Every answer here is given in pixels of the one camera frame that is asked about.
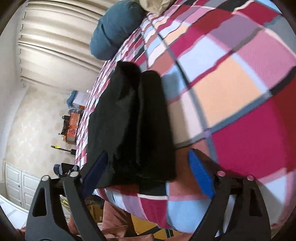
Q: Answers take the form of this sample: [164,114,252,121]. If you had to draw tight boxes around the black pants with studs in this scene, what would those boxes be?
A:
[87,61,177,194]

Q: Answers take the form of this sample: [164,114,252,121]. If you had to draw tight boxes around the black handheld device on stick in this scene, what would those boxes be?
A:
[51,145,76,155]

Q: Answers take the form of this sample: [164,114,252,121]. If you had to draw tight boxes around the white cabinet doors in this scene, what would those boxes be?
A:
[4,163,40,210]

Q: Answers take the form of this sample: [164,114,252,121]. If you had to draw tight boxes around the orange cardboard box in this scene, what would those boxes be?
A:
[59,113,81,144]

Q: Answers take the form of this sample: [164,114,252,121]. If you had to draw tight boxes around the white cardboard box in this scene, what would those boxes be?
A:
[66,90,89,109]

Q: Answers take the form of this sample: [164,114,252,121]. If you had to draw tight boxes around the cream curtain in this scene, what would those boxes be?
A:
[17,0,116,92]

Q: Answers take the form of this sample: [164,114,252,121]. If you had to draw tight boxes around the dark blue pillow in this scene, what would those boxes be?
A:
[89,1,147,61]

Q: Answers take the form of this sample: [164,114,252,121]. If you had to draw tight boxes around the plaid checkered bed cover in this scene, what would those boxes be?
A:
[75,1,295,233]

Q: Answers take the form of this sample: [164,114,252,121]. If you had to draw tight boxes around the beige pillow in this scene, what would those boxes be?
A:
[139,0,176,16]

